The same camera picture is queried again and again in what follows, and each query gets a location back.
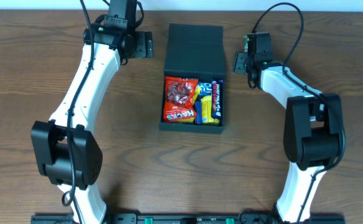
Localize KitKat Milo chocolate bar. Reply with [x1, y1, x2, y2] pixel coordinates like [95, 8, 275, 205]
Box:
[244, 35, 249, 53]

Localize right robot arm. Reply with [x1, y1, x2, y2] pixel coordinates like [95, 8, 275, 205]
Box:
[233, 32, 346, 223]

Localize yellow Mentos gum bottle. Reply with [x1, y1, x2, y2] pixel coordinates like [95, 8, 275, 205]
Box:
[201, 95, 220, 126]

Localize yellow snack bag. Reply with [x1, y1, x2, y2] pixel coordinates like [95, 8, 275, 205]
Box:
[177, 87, 201, 123]

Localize blue Eclipse mint tin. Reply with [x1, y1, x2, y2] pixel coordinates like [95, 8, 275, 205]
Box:
[195, 101, 203, 125]

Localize dark green cardboard box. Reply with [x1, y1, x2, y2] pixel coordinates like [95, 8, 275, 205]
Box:
[159, 24, 226, 134]

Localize Dairy Milk chocolate bar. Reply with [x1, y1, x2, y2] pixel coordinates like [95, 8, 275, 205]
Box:
[211, 80, 223, 119]

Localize red Hacks candy bag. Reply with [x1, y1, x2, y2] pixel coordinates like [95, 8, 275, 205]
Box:
[162, 76, 198, 123]

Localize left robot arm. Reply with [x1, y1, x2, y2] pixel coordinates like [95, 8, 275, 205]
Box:
[30, 23, 154, 223]

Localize blue Oreo cookie pack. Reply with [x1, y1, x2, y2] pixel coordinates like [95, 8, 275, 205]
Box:
[197, 82, 212, 97]

